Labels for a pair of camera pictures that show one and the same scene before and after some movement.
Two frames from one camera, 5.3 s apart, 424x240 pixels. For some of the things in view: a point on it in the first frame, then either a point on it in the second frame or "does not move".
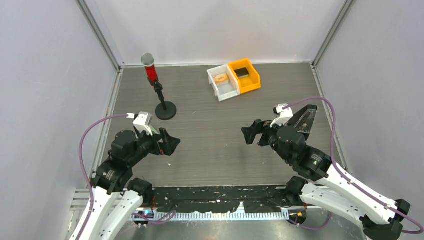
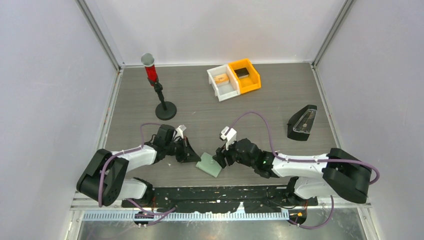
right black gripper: [249, 133] → [219, 157]
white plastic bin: [225, 91] does not move
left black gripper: [168, 145] → [190, 156]
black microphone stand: [165, 110] does not move
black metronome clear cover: [303, 119] does not move
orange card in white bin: [221, 79] does not move
